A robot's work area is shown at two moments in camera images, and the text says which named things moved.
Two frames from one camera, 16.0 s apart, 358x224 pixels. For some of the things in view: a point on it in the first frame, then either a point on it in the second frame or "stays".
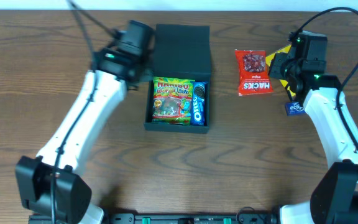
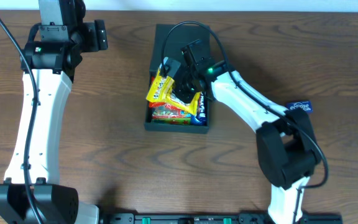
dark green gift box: (181, 51) stays
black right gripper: (277, 65) → (186, 86)
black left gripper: (146, 74) → (52, 28)
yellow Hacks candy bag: (284, 83) → (161, 89)
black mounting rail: (234, 218) stays
